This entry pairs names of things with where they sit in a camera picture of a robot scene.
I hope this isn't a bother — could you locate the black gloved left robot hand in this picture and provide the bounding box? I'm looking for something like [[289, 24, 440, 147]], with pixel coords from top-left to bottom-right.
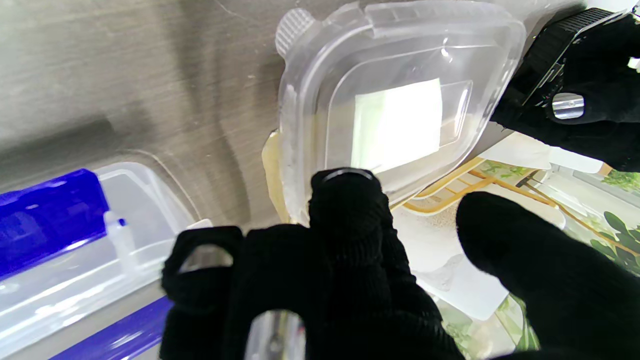
[[492, 15, 640, 173]]

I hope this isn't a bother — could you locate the brown kraft paper container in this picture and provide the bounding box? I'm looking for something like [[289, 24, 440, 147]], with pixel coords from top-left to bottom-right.
[[261, 131, 292, 223]]

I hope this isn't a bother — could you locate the black plastic tray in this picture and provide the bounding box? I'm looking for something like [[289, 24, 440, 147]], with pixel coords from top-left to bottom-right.
[[520, 7, 626, 107]]

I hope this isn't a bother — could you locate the clear box with blue clips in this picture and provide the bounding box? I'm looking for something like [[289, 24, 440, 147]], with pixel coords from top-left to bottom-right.
[[0, 161, 213, 360]]

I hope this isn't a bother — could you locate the printed garden backdrop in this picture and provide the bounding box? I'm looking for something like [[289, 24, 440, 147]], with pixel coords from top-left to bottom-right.
[[395, 145, 640, 360]]

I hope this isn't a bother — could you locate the clear lid with white label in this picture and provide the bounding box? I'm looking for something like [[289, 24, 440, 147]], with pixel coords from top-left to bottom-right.
[[275, 0, 527, 221]]

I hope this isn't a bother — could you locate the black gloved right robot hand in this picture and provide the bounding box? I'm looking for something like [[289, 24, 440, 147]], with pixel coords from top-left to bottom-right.
[[160, 167, 640, 360]]

